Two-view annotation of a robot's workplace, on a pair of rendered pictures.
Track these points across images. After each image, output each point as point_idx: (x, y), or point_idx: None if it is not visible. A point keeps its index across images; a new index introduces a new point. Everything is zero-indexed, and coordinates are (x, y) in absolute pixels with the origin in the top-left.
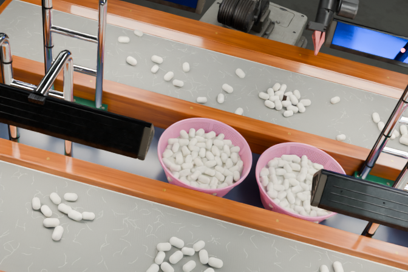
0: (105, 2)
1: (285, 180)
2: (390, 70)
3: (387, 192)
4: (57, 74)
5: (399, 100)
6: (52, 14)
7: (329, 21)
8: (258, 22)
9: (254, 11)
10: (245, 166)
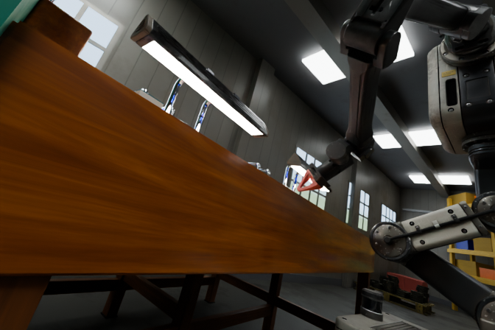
0: (286, 167)
1: None
2: (282, 184)
3: None
4: (249, 162)
5: (202, 121)
6: (293, 185)
7: (320, 164)
8: (476, 319)
9: (386, 229)
10: None
